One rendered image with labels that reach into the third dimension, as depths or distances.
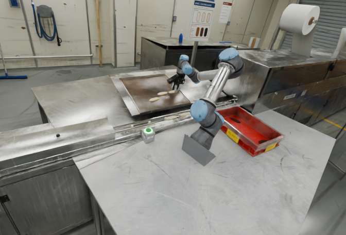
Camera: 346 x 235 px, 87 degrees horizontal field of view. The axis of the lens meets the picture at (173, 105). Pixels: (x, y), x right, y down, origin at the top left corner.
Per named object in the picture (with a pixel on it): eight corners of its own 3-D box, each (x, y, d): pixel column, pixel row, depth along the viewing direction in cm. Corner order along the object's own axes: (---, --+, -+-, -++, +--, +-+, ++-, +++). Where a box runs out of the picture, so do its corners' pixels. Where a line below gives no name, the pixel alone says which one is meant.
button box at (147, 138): (144, 148, 125) (144, 135, 120) (139, 141, 131) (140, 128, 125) (154, 145, 129) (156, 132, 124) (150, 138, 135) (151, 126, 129)
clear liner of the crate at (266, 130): (253, 158, 124) (258, 148, 120) (207, 119, 159) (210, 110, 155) (281, 146, 141) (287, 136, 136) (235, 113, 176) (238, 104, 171)
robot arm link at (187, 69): (196, 73, 150) (192, 67, 158) (189, 65, 143) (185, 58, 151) (189, 79, 152) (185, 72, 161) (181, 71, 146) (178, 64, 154)
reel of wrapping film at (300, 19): (292, 60, 193) (317, 4, 168) (261, 50, 219) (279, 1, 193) (304, 59, 207) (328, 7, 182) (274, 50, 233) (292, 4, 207)
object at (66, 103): (91, 244, 140) (78, 169, 100) (48, 153, 208) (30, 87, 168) (221, 147, 256) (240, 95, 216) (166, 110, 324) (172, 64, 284)
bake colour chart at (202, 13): (187, 40, 223) (193, -2, 201) (186, 40, 224) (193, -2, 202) (208, 41, 239) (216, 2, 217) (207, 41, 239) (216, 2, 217)
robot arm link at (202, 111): (211, 130, 113) (246, 60, 125) (199, 118, 103) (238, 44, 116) (197, 125, 122) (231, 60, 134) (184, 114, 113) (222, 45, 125)
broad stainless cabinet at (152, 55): (160, 100, 352) (166, 45, 302) (138, 79, 425) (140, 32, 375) (228, 87, 453) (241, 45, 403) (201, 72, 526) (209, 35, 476)
